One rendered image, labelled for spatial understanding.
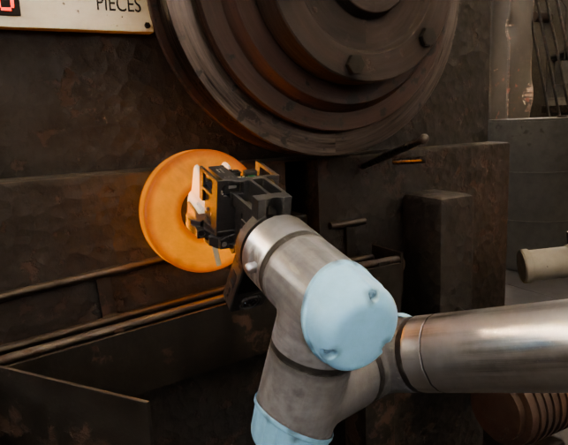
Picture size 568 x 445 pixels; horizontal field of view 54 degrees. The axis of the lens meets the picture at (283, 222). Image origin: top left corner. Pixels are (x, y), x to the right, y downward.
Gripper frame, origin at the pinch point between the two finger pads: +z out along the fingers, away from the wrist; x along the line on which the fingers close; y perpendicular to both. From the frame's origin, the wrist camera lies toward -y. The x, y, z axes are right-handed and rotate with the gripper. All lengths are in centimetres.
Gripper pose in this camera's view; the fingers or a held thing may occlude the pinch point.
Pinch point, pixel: (200, 195)
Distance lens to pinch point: 72.1
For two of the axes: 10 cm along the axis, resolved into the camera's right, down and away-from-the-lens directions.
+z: -4.7, -3.9, 7.9
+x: -8.8, 1.4, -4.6
